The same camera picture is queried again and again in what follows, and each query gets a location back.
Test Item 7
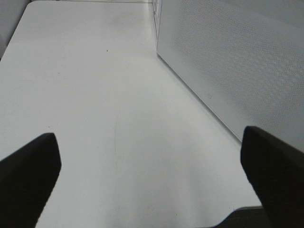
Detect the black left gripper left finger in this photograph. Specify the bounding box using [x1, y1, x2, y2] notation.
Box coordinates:
[0, 133, 61, 228]

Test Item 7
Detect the white microwave oven body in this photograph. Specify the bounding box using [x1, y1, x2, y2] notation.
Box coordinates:
[148, 0, 162, 54]

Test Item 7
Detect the white microwave door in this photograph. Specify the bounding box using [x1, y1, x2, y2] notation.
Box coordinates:
[157, 0, 304, 150]

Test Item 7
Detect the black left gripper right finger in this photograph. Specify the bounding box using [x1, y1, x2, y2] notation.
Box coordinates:
[240, 126, 304, 228]

